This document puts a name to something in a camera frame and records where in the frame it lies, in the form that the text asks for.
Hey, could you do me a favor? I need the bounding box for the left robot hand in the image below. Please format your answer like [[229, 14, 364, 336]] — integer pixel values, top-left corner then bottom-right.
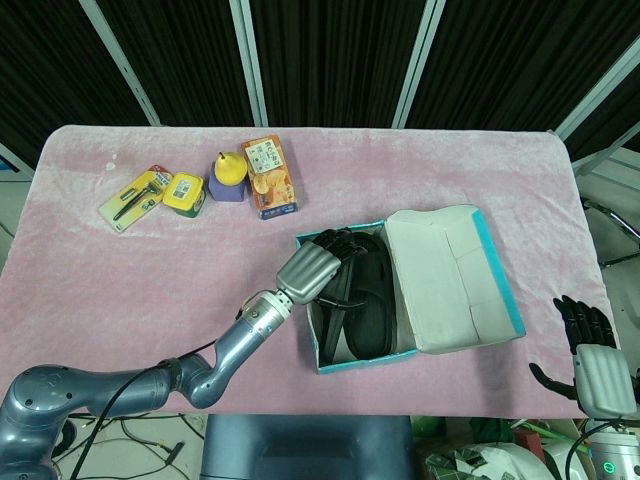
[[276, 227, 369, 312]]

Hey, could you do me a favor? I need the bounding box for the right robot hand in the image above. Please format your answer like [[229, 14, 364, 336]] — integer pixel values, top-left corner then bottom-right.
[[528, 294, 634, 419]]

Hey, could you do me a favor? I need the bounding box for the black rubber slipper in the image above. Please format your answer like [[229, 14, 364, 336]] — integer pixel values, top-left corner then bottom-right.
[[317, 264, 354, 366], [344, 234, 397, 360]]

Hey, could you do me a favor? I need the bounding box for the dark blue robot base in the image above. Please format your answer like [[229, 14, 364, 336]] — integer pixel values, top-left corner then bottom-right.
[[199, 413, 419, 480]]

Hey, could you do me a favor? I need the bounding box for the orange snack box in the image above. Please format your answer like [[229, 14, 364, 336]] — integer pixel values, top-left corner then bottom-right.
[[241, 135, 300, 221]]

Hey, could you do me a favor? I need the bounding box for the teal cardboard shoe box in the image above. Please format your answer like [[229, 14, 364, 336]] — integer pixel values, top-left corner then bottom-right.
[[294, 203, 528, 376]]

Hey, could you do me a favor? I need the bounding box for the purple block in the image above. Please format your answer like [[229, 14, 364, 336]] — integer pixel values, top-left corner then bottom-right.
[[207, 172, 247, 204]]

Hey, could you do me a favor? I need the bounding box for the yellow pear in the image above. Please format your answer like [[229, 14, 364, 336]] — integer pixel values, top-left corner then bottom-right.
[[214, 151, 249, 186]]

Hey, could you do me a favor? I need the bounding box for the green container yellow lid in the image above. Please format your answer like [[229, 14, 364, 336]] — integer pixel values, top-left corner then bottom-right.
[[161, 171, 207, 219]]

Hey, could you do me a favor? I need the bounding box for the pink plush table cloth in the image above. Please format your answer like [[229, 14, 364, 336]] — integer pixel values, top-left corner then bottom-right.
[[0, 124, 624, 419]]

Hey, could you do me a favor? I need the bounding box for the green white packaging pile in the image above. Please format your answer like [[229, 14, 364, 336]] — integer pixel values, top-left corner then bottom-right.
[[424, 417, 569, 480]]

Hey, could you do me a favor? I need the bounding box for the yellow razor blister pack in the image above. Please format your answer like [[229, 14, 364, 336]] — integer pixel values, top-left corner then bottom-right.
[[97, 164, 175, 234]]

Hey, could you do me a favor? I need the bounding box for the black curtain panel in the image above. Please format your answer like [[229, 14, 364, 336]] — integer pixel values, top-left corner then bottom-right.
[[97, 0, 256, 127], [0, 0, 151, 171], [407, 0, 640, 129], [249, 0, 431, 129]]

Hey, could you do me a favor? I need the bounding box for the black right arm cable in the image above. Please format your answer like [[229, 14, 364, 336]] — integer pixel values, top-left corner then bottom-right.
[[564, 419, 619, 480]]

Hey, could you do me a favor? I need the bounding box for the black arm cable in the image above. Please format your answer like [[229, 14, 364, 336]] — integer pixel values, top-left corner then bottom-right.
[[564, 419, 619, 480], [74, 307, 246, 480]]

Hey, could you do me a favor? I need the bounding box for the chrome black chair frame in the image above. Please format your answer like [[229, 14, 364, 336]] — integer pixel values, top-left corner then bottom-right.
[[582, 197, 640, 266]]

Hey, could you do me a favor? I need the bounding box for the aluminium partition post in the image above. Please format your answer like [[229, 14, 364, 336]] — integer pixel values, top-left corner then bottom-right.
[[79, 0, 162, 126], [228, 0, 270, 127], [572, 144, 640, 176], [392, 0, 446, 129], [554, 47, 640, 141]]

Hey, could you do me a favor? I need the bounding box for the black cable with plug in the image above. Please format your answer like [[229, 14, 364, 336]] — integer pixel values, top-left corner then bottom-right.
[[119, 419, 186, 469]]

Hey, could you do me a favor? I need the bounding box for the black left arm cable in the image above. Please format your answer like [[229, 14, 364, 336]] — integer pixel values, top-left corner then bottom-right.
[[74, 307, 246, 480]]

